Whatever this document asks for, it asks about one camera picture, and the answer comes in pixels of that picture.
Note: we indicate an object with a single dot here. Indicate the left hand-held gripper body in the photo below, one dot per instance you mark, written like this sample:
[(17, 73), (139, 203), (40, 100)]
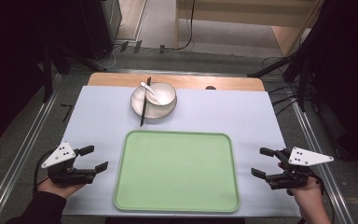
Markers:
[(60, 155)]

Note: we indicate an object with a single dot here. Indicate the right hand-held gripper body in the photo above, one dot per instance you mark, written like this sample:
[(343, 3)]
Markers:
[(307, 158)]

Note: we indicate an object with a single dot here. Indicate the person's right hand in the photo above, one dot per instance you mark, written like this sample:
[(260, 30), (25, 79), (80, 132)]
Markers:
[(307, 193)]

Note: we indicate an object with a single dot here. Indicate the person's left hand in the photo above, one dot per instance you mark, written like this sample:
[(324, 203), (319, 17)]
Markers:
[(60, 190)]

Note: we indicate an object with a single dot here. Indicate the white table mat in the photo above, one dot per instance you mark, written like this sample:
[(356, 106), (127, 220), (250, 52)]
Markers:
[(230, 118)]

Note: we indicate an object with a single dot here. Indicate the black chopstick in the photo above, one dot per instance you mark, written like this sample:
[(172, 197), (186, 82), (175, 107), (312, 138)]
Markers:
[(143, 114)]

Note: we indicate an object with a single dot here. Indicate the light green tray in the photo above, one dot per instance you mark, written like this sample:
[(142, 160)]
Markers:
[(177, 171)]

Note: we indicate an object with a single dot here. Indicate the white plate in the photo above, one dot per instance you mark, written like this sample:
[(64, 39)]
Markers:
[(155, 113)]

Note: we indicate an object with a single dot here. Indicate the black tripod stand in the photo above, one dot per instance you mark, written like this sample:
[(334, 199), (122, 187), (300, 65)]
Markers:
[(301, 77)]

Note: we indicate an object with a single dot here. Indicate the white spoon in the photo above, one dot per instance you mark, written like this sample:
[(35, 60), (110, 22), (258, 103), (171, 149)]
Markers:
[(148, 88)]

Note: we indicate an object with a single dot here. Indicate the white bowl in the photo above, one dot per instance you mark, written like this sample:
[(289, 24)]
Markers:
[(168, 92)]

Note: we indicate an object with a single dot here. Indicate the wooden table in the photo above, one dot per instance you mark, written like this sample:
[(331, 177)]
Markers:
[(183, 81)]

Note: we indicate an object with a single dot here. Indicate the black cabinet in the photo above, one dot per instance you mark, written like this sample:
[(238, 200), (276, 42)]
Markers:
[(99, 28)]

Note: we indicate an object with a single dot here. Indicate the light wooden furniture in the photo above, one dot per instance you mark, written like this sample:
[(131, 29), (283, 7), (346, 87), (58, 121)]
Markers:
[(245, 9)]

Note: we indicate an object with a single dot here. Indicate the metal floor rail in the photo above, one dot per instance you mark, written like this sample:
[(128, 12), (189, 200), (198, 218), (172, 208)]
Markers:
[(320, 174), (18, 161)]

